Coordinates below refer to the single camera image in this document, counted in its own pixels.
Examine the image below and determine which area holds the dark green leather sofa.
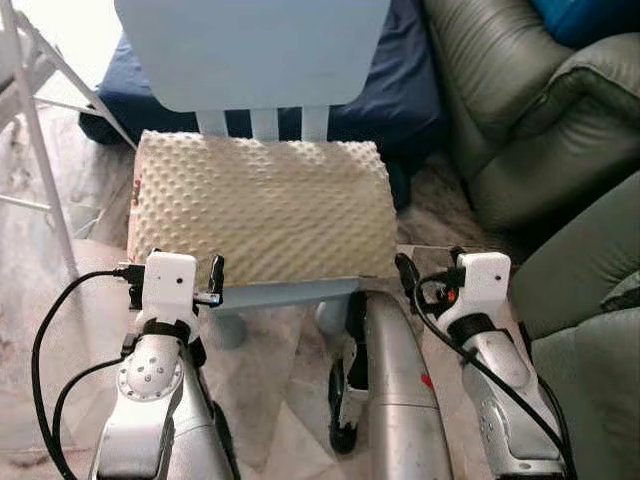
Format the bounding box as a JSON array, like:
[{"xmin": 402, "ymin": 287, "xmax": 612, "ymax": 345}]
[{"xmin": 420, "ymin": 0, "xmax": 640, "ymax": 237}]

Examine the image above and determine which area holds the small light blue chair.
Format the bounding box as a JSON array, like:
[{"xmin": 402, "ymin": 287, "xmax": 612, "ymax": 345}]
[{"xmin": 113, "ymin": 0, "xmax": 392, "ymax": 351}]

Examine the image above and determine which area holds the blue hard case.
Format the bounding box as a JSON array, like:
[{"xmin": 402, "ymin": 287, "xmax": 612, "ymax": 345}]
[{"xmin": 528, "ymin": 0, "xmax": 640, "ymax": 50}]

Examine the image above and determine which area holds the long black left arm cable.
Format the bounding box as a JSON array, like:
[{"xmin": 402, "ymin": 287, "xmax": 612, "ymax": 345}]
[{"xmin": 30, "ymin": 264, "xmax": 141, "ymax": 480}]

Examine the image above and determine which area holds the bumpy foam pillow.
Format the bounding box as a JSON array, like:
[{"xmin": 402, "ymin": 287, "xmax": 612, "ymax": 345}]
[{"xmin": 127, "ymin": 130, "xmax": 399, "ymax": 291}]

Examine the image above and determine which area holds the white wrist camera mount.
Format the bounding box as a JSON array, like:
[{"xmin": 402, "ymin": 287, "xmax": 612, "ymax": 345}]
[
  {"xmin": 440, "ymin": 252, "xmax": 513, "ymax": 327},
  {"xmin": 135, "ymin": 252, "xmax": 201, "ymax": 327}
]

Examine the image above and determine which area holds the grey-green leather sofa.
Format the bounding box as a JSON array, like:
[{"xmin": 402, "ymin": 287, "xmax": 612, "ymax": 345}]
[{"xmin": 510, "ymin": 170, "xmax": 640, "ymax": 480}]

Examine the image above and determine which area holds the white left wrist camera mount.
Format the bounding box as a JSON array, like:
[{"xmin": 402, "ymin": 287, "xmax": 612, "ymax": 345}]
[{"xmin": 135, "ymin": 252, "xmax": 201, "ymax": 327}]

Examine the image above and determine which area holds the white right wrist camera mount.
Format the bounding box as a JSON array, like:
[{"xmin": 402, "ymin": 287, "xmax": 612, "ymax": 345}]
[{"xmin": 440, "ymin": 252, "xmax": 513, "ymax": 327}]

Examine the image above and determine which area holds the silver left robot leg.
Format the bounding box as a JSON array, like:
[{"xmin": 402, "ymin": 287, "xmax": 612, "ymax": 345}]
[{"xmin": 186, "ymin": 340, "xmax": 242, "ymax": 480}]

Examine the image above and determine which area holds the silver robot leg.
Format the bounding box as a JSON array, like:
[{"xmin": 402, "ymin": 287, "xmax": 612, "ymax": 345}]
[
  {"xmin": 328, "ymin": 288, "xmax": 453, "ymax": 480},
  {"xmin": 186, "ymin": 340, "xmax": 242, "ymax": 480}
]

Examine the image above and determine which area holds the grey metal folding chair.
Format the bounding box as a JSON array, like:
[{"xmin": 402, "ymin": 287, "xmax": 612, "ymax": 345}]
[{"xmin": 0, "ymin": 0, "xmax": 138, "ymax": 283}]

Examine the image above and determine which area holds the short black left arm cable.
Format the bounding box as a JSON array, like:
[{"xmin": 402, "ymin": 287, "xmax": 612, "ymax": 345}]
[{"xmin": 49, "ymin": 356, "xmax": 131, "ymax": 473}]

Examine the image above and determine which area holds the silver right robot leg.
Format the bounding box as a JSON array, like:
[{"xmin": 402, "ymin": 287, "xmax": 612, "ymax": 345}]
[{"xmin": 328, "ymin": 288, "xmax": 453, "ymax": 480}]

